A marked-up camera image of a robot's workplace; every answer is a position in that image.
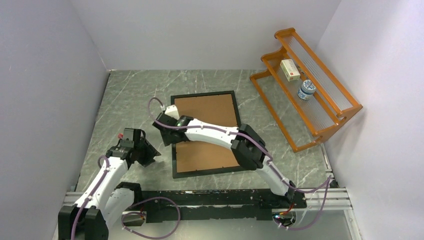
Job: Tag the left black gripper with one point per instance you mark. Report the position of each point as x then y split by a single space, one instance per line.
151 152

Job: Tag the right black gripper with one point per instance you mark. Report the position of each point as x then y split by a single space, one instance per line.
168 139

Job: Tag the black picture frame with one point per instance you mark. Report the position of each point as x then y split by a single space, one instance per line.
176 175

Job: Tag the brown backing board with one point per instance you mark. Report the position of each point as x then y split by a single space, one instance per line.
198 156

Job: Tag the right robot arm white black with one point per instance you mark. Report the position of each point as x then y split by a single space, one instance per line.
245 144

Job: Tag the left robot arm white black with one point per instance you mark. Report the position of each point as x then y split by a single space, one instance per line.
107 197

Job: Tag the white red carton box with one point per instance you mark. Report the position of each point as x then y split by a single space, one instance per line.
290 70

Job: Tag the orange wooden rack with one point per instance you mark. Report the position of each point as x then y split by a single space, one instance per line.
321 101

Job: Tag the blue white ceramic jar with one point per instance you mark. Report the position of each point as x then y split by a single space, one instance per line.
306 89

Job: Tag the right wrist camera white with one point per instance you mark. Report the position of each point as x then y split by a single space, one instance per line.
171 111

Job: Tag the aluminium rail profile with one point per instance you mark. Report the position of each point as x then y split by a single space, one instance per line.
337 199

